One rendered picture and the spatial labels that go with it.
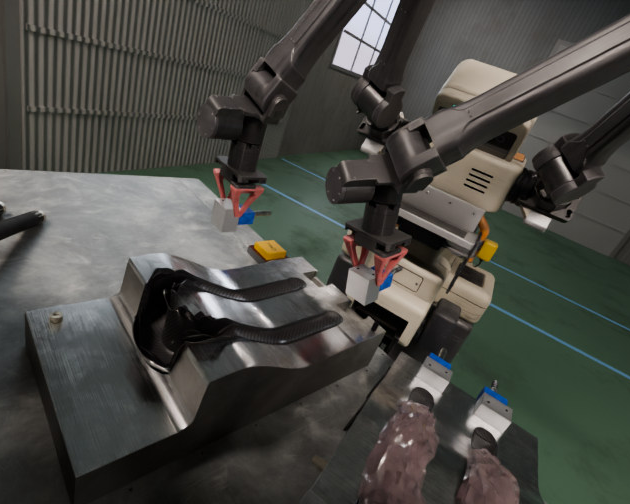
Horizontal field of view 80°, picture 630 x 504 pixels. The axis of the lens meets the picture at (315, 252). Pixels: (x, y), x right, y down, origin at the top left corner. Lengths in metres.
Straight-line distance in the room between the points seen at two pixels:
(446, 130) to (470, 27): 7.64
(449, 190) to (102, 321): 0.79
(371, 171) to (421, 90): 7.60
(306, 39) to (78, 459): 0.64
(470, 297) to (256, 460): 0.94
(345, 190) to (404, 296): 0.56
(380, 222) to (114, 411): 0.45
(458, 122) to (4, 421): 0.67
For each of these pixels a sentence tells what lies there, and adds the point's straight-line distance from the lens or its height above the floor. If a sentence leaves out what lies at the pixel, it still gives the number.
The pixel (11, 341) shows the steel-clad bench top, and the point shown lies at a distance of 0.70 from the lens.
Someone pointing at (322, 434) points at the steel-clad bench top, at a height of 0.80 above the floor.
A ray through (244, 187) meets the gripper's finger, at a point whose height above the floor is 1.02.
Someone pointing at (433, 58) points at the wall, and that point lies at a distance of 8.19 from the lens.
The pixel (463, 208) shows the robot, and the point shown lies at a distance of 0.97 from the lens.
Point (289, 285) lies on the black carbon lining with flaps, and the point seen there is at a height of 0.88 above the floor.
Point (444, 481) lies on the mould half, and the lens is 0.56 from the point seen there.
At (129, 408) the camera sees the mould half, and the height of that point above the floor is 0.86.
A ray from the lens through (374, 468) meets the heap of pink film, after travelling 0.52.
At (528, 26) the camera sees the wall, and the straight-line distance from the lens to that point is 8.10.
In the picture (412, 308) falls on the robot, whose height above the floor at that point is 0.79.
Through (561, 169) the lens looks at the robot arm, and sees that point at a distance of 0.88.
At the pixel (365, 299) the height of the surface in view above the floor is 0.94.
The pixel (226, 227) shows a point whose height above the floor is 0.92.
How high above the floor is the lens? 1.27
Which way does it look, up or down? 26 degrees down
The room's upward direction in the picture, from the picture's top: 21 degrees clockwise
